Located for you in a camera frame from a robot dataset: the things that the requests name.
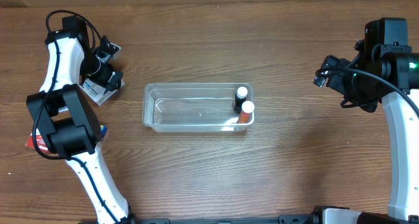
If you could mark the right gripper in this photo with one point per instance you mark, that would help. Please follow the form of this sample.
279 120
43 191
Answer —
369 99

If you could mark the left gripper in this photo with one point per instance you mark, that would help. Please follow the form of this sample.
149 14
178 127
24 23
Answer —
109 77

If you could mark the white medicine box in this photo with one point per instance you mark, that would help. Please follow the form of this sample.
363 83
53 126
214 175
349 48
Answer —
96 92

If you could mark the orange bottle white cap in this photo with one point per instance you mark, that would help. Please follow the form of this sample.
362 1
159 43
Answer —
247 109

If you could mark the black bottle white cap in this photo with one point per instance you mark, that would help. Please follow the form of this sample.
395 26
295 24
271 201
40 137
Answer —
239 98

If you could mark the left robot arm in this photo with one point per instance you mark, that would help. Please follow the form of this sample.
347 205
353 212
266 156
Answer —
65 120

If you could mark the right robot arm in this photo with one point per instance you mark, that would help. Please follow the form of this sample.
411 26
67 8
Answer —
385 71

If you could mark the clear plastic container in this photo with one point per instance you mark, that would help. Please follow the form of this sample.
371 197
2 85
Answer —
194 107

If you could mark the blue medicine box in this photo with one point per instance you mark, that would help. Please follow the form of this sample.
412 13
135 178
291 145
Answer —
103 131

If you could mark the red medicine box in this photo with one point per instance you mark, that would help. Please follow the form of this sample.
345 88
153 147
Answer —
39 141

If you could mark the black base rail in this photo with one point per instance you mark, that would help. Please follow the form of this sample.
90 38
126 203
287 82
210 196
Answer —
281 219

